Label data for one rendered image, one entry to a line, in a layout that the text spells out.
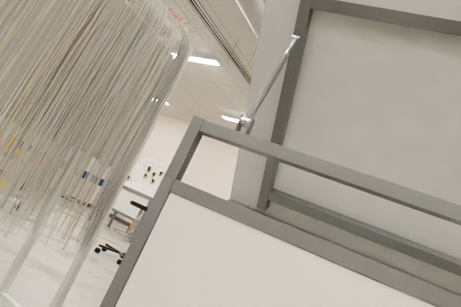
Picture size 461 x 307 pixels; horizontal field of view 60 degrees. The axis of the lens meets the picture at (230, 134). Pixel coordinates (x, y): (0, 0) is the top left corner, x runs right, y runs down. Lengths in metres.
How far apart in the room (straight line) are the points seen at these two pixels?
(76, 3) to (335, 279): 1.16
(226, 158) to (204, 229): 9.28
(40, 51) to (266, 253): 0.94
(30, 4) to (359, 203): 1.28
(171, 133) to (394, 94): 10.40
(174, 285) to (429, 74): 0.99
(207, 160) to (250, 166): 8.97
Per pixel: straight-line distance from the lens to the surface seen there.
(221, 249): 1.08
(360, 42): 1.42
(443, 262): 1.57
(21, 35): 1.40
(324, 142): 1.50
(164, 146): 11.52
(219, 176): 10.25
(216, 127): 1.17
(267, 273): 1.05
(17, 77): 1.40
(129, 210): 7.70
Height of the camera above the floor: 0.70
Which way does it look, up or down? 14 degrees up
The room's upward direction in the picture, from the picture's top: 25 degrees clockwise
